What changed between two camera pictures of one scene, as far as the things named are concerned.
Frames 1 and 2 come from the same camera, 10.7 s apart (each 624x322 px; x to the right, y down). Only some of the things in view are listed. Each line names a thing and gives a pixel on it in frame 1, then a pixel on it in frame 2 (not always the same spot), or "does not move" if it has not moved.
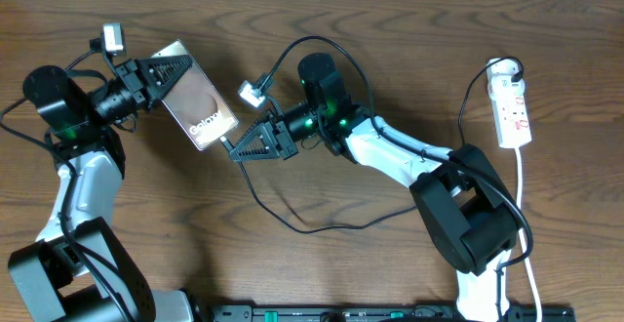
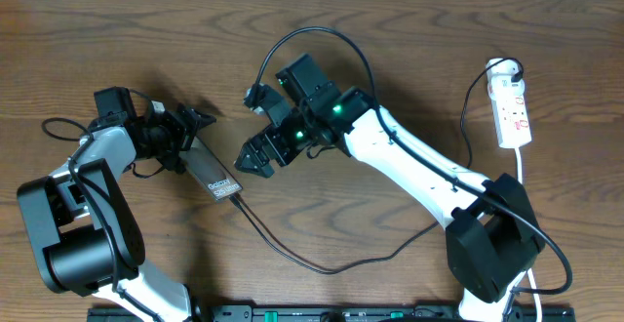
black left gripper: (129, 73) → (181, 136)
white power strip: (508, 103) does not move
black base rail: (375, 313) does not move
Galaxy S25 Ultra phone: (195, 104) → (209, 172)
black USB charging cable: (460, 141) → (325, 270)
